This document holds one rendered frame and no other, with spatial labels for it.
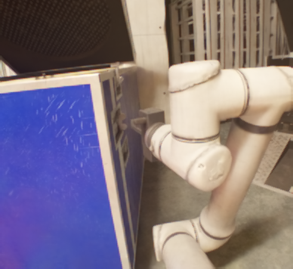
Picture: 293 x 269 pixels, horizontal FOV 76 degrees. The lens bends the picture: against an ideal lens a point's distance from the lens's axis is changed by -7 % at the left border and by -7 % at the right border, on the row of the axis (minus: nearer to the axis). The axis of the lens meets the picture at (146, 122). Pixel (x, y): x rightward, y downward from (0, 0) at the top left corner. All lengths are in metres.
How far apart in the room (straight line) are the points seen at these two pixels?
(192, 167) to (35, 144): 0.47
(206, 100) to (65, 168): 0.47
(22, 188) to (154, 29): 1.64
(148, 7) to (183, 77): 1.70
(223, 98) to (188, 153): 0.10
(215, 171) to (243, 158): 0.12
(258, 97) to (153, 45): 1.65
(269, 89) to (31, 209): 0.76
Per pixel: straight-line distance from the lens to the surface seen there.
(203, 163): 0.33
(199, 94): 0.32
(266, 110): 0.40
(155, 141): 0.44
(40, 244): 0.91
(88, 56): 1.68
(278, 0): 2.69
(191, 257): 0.58
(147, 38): 1.94
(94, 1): 1.39
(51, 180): 0.69
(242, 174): 0.50
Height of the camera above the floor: 0.98
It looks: 17 degrees down
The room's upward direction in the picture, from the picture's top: 5 degrees counter-clockwise
